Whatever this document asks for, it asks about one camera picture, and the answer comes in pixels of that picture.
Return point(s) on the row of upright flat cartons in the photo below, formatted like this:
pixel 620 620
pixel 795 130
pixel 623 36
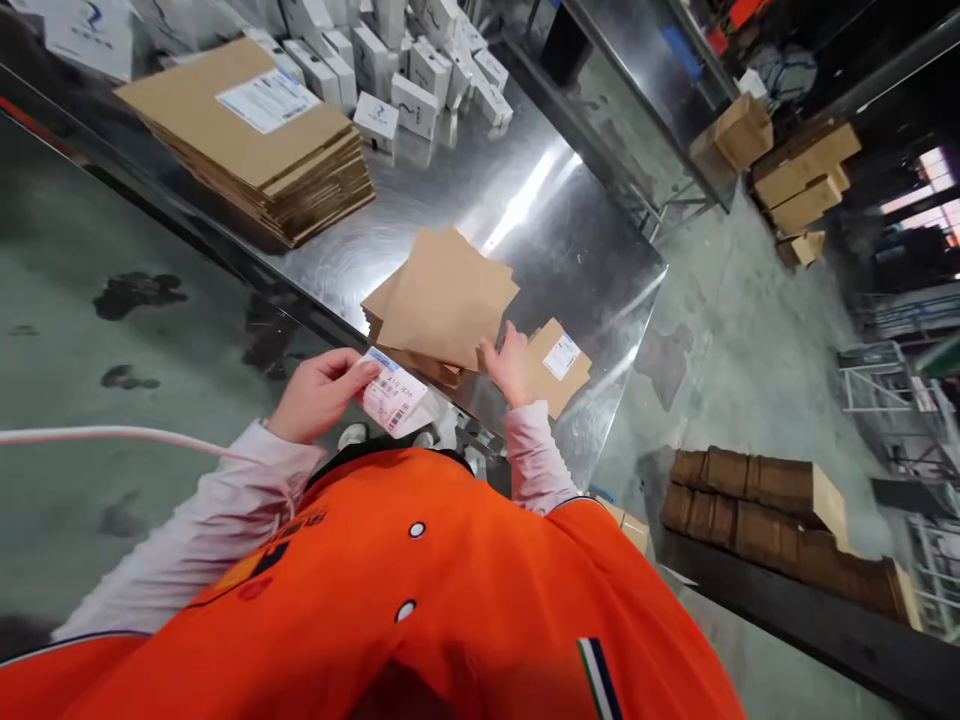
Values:
pixel 787 525

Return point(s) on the steel side table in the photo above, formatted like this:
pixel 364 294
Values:
pixel 637 105

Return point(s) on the small brown box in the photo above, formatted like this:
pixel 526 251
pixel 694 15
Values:
pixel 628 525

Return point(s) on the person's body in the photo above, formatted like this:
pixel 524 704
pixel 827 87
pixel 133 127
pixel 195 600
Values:
pixel 420 600

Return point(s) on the group of white product boxes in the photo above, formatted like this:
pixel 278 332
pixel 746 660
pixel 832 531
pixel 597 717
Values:
pixel 405 67

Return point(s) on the white paper bag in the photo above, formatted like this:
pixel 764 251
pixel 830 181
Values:
pixel 71 30

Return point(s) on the person's left hand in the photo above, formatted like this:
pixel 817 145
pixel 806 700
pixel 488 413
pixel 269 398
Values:
pixel 311 401

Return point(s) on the stack of large flat cartons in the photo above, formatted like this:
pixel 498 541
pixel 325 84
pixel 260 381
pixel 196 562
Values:
pixel 247 142

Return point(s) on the white and pink label sheet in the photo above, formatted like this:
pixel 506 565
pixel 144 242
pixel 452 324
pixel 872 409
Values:
pixel 397 401

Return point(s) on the grey metal rack frames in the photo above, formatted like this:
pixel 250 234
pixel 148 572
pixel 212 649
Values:
pixel 900 450

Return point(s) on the person's right hand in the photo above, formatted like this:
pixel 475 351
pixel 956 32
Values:
pixel 514 375

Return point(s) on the pile of small flat brown cartons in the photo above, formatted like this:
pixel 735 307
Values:
pixel 446 300

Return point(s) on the person's feet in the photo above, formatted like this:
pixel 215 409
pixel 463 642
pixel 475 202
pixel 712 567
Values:
pixel 352 435

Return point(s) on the flat brown carton with label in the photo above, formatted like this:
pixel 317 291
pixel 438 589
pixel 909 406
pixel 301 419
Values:
pixel 559 367

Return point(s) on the heap of brown cartons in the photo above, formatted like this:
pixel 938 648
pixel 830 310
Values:
pixel 787 172

